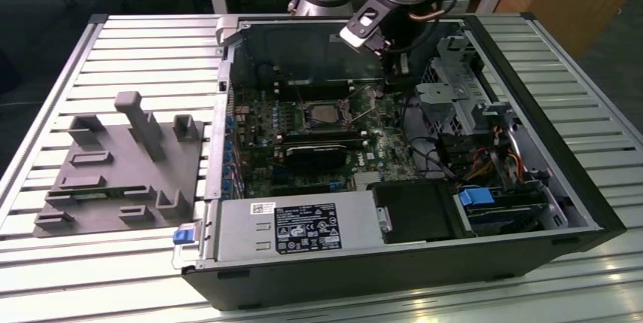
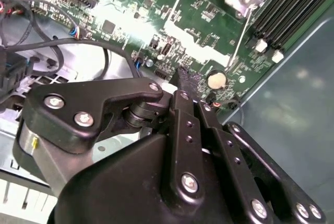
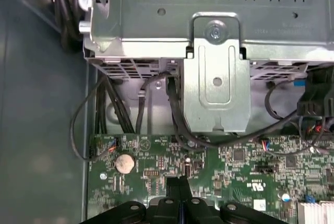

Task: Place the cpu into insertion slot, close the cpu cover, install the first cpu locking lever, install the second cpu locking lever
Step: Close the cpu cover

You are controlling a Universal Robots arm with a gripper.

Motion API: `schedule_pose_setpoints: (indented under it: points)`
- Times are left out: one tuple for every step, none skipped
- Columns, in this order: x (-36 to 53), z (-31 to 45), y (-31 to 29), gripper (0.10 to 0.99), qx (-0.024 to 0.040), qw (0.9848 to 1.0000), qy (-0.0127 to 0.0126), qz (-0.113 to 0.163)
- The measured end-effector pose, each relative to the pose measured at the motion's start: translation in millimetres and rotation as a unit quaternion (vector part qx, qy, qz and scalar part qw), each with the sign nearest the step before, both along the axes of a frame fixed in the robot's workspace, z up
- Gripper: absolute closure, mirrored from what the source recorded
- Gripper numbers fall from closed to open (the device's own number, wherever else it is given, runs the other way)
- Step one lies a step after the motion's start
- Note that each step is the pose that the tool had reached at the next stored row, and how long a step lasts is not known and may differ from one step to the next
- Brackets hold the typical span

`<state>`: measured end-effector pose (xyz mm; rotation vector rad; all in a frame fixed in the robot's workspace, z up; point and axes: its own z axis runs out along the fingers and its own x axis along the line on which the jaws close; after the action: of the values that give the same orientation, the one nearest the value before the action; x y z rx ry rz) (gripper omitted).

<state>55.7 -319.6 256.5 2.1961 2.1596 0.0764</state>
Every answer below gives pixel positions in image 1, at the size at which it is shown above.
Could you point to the thin metal locking lever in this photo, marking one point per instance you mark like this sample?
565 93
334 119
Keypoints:
366 113
299 95

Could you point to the black RAM slot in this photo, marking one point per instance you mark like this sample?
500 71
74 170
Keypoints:
322 83
322 89
322 134
322 140

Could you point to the CPU socket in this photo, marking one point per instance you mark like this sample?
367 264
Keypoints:
305 123

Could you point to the silver drive cage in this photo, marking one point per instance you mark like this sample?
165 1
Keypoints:
442 93

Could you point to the black graphics card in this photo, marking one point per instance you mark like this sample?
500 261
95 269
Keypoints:
317 157

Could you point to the silver chipset heatsink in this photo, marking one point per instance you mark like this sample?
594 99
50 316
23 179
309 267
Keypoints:
369 180

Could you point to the green motherboard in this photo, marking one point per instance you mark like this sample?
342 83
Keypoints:
262 150

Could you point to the blue disk carrier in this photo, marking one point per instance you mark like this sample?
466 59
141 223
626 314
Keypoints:
477 195

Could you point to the silver power supply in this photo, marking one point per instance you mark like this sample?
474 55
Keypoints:
237 225

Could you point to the black PC case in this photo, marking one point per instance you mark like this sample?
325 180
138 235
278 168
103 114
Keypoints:
351 285

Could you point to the gray parts rack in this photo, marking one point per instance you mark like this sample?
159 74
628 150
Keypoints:
126 172

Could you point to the blue plastic latch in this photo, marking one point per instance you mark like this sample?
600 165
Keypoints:
182 235

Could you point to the green RAM stick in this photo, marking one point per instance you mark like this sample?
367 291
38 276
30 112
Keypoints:
93 197

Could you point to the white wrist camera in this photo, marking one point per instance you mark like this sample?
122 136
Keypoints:
358 38

